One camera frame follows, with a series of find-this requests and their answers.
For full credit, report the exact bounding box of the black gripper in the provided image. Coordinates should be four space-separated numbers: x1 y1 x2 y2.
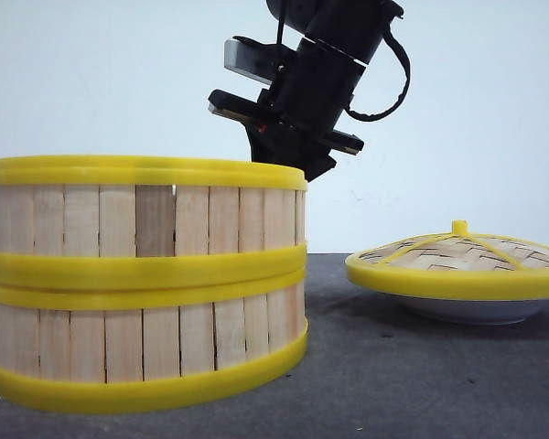
209 38 364 181

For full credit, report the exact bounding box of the woven bamboo steamer lid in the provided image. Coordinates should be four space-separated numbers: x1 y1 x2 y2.
345 219 549 302

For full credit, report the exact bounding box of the bamboo steamer drawer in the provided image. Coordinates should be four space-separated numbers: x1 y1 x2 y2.
0 155 306 308
0 269 309 416

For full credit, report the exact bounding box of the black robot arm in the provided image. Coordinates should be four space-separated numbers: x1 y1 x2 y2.
209 0 411 181

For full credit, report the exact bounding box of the white plate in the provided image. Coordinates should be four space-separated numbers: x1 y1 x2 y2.
395 296 549 326

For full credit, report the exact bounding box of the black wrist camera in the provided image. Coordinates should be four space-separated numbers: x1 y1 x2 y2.
224 36 296 85

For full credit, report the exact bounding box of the black cable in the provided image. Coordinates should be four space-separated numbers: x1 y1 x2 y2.
274 0 412 123

